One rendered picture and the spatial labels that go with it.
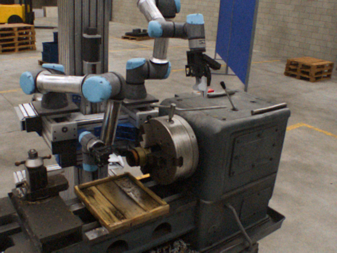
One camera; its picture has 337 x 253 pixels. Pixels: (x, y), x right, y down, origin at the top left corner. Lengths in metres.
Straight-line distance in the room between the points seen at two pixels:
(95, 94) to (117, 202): 0.49
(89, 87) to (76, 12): 0.66
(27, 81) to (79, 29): 0.49
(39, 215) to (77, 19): 1.15
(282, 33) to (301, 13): 0.99
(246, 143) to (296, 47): 11.13
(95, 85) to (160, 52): 0.65
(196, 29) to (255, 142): 0.63
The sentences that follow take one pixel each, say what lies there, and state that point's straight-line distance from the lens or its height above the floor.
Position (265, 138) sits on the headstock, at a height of 1.12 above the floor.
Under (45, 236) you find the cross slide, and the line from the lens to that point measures 1.30.
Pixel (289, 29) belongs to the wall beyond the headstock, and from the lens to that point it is 12.90.
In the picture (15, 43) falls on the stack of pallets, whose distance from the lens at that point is 10.74.
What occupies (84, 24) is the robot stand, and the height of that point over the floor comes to 1.59.
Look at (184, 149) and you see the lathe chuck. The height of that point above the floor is 1.14.
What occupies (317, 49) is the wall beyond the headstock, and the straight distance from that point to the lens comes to 12.36.
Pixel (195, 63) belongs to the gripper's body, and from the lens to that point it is 1.52.
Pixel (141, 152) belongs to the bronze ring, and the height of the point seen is 1.11.
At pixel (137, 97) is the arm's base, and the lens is 2.09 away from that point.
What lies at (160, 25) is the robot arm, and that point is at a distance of 1.58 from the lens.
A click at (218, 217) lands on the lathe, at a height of 0.73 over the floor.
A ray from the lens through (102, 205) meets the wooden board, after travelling 1.59.
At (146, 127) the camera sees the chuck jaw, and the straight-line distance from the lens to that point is 1.60.
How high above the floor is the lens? 1.78
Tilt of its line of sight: 22 degrees down
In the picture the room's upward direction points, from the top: 4 degrees clockwise
